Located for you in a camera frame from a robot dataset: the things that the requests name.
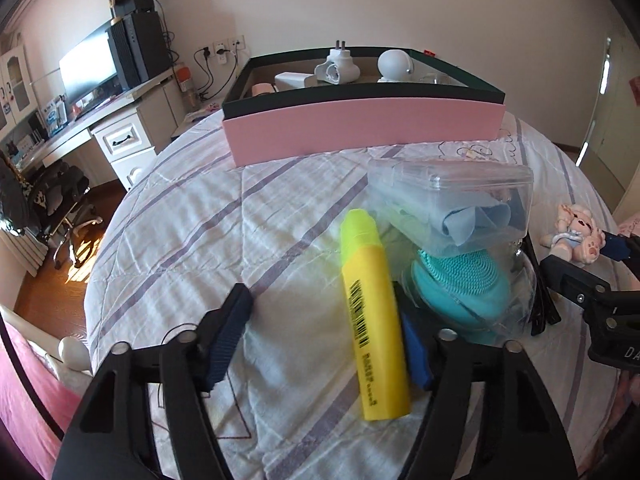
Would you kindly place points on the pink white packet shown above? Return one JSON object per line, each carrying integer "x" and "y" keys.
{"x": 202, "y": 112}

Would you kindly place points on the striped white quilt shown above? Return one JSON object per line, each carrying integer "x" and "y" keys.
{"x": 200, "y": 235}

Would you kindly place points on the white plug adapter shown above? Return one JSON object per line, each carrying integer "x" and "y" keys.
{"x": 337, "y": 67}

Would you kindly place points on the black computer tower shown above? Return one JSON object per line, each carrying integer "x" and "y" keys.
{"x": 140, "y": 47}

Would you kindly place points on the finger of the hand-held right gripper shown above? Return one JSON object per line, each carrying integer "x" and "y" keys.
{"x": 622, "y": 247}
{"x": 570, "y": 275}

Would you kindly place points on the blue white box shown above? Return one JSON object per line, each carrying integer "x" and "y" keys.
{"x": 54, "y": 116}

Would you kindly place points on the yellow highlighter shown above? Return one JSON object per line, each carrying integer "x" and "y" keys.
{"x": 372, "y": 310}

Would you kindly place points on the white round toy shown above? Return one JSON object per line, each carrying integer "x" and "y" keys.
{"x": 395, "y": 65}

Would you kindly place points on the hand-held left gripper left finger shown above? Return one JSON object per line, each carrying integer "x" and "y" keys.
{"x": 230, "y": 330}

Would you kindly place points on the white bed frame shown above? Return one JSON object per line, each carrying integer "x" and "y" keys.
{"x": 74, "y": 352}

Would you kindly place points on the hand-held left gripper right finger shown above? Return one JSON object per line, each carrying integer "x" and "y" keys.
{"x": 415, "y": 350}

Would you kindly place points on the teal silicone brush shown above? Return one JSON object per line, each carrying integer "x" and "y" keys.
{"x": 460, "y": 285}

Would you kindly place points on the pink bed blanket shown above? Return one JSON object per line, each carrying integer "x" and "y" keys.
{"x": 30, "y": 400}

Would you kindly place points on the office chair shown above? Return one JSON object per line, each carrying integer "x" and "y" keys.
{"x": 60, "y": 200}

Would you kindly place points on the black computer monitor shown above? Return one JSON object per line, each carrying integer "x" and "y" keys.
{"x": 87, "y": 67}

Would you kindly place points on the small white box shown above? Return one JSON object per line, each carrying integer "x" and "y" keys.
{"x": 295, "y": 81}

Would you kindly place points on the grey clothes on chair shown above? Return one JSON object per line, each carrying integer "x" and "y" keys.
{"x": 15, "y": 195}

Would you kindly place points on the red door decoration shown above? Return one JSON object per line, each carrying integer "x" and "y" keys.
{"x": 634, "y": 85}

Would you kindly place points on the orange-capped bottle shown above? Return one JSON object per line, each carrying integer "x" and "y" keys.
{"x": 185, "y": 85}

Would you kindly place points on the pink white comb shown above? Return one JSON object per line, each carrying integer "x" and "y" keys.
{"x": 264, "y": 90}

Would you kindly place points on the clear case with blue cloth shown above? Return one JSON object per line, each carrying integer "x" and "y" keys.
{"x": 450, "y": 200}

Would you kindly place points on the pink storage box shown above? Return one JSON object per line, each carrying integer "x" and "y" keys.
{"x": 360, "y": 127}

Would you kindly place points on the white wall sockets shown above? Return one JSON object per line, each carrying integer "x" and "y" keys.
{"x": 229, "y": 46}

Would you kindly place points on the white glass-door cabinet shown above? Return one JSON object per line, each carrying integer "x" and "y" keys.
{"x": 15, "y": 85}

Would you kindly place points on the white desk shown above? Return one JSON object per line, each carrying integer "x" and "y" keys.
{"x": 125, "y": 125}

